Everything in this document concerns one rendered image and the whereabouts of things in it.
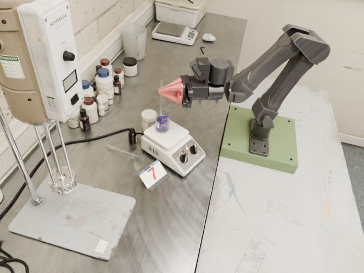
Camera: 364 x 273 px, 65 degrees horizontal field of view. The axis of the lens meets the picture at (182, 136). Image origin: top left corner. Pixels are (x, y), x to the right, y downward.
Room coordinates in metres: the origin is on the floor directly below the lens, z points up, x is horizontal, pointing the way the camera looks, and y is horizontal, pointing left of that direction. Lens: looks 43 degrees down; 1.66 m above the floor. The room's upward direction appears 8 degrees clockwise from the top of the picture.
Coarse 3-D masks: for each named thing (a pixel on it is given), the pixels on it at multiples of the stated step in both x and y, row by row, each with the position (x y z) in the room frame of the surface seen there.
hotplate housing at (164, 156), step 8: (144, 136) 0.71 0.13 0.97; (144, 144) 0.70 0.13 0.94; (152, 144) 0.69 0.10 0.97; (152, 152) 0.68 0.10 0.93; (160, 152) 0.66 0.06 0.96; (168, 152) 0.65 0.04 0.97; (160, 160) 0.66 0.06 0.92; (168, 160) 0.64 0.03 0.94; (200, 160) 0.69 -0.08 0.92; (176, 168) 0.62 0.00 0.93; (192, 168) 0.65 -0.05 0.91; (184, 176) 0.61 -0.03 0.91
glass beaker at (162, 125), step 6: (162, 108) 0.77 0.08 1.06; (156, 114) 0.73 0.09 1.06; (162, 114) 0.77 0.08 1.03; (168, 114) 0.76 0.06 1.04; (156, 120) 0.73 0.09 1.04; (162, 120) 0.72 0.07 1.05; (168, 120) 0.73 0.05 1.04; (156, 126) 0.73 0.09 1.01; (162, 126) 0.72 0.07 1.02; (168, 126) 0.73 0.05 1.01; (162, 132) 0.72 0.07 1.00
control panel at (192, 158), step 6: (186, 144) 0.71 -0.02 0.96; (192, 144) 0.72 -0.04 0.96; (180, 150) 0.68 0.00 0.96; (186, 150) 0.69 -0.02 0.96; (198, 150) 0.71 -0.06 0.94; (174, 156) 0.65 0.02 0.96; (192, 156) 0.68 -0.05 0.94; (198, 156) 0.69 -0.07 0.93; (180, 162) 0.64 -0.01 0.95; (186, 162) 0.65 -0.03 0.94; (192, 162) 0.66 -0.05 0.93; (186, 168) 0.63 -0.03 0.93
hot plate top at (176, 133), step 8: (152, 128) 0.74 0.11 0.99; (176, 128) 0.76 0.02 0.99; (184, 128) 0.76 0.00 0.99; (152, 136) 0.70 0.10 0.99; (160, 136) 0.70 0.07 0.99; (168, 136) 0.71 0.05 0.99; (176, 136) 0.72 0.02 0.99; (184, 136) 0.72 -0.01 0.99; (160, 144) 0.67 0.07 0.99; (168, 144) 0.67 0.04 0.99; (176, 144) 0.68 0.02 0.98
